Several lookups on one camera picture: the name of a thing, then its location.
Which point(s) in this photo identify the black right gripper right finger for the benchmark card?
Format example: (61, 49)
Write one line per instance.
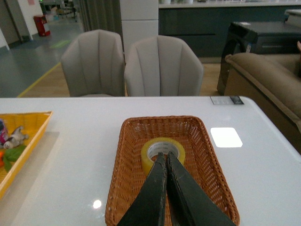
(189, 205)

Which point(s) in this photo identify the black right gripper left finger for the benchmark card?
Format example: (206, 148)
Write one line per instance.
(148, 209)

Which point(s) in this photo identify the yellow clear tape roll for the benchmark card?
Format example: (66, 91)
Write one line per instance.
(160, 145)

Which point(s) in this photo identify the brown wicker basket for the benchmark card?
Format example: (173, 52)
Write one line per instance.
(200, 161)

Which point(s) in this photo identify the yellow woven basket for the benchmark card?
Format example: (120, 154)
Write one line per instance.
(34, 125)

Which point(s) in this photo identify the table label sticker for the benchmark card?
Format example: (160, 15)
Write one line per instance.
(226, 100)

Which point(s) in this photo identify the grey chair right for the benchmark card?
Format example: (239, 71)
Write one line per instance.
(162, 66)

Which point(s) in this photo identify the grey chair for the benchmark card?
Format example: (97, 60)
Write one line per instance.
(162, 66)
(93, 65)

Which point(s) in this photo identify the beige sofa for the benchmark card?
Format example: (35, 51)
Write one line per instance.
(273, 82)

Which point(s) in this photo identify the small toy cow figure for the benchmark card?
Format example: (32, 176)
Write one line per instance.
(17, 138)

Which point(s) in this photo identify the orange toy carrot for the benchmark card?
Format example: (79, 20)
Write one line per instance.
(10, 155)

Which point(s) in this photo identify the grey chair left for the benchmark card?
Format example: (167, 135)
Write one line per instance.
(93, 65)

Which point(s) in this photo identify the dark jam jar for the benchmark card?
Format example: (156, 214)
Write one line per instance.
(3, 133)

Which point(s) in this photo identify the dark grey counter cabinet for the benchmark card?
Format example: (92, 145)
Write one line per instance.
(204, 26)

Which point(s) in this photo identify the black side table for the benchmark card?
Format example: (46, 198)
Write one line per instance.
(259, 38)

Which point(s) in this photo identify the white pillar cabinet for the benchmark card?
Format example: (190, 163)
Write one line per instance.
(139, 20)

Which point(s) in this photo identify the red bin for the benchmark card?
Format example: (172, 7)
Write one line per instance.
(42, 25)

